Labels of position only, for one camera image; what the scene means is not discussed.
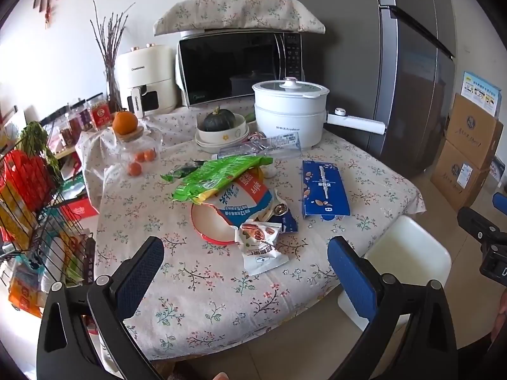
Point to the white electric cooking pot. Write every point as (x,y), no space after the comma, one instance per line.
(289,122)

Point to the red box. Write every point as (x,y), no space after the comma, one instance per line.
(83,209)

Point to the blue white printed box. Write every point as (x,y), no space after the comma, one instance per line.
(481,93)

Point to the green snack bag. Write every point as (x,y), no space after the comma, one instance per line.
(214,174)

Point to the dried twigs in glass vase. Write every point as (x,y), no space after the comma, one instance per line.
(113,59)

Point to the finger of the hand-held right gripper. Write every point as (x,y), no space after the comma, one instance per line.
(501,200)

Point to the grey refrigerator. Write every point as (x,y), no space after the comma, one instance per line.
(396,87)

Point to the brown cardboard box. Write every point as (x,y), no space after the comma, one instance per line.
(455,178)
(473,130)

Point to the white air fryer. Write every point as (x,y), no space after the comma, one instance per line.
(146,75)

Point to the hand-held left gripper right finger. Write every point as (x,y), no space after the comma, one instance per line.
(348,277)

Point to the person's right hand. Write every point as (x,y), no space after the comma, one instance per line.
(501,318)

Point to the glass jar with wooden lid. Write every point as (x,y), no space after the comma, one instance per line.
(146,142)

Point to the clear plastic bottle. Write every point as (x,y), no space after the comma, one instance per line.
(269,144)

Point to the torn blue white cardboard box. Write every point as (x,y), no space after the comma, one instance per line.
(237,202)

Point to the blue flat carton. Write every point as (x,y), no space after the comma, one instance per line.
(324,190)

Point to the red plastic bag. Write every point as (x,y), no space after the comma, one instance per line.
(27,178)

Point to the green leafy vegetable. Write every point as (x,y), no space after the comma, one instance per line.
(37,142)

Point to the cream ceramic bowl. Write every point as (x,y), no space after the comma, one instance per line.
(233,132)

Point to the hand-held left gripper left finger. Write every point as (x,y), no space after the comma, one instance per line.
(142,269)

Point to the dark red jar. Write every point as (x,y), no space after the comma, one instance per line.
(79,116)

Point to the stack of white bowls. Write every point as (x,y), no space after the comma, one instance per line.
(210,144)

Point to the white nut snack packet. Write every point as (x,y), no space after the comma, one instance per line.
(259,251)

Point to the white plastic stool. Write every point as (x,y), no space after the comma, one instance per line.
(404,253)

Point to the floral cloth cover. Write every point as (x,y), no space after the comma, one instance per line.
(237,14)

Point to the black microwave oven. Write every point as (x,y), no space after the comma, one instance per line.
(225,67)

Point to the dark green pumpkin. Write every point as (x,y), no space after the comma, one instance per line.
(218,120)

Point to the red label jar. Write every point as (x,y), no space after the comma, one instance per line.
(100,114)

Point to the large orange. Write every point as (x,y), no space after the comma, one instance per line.
(125,122)

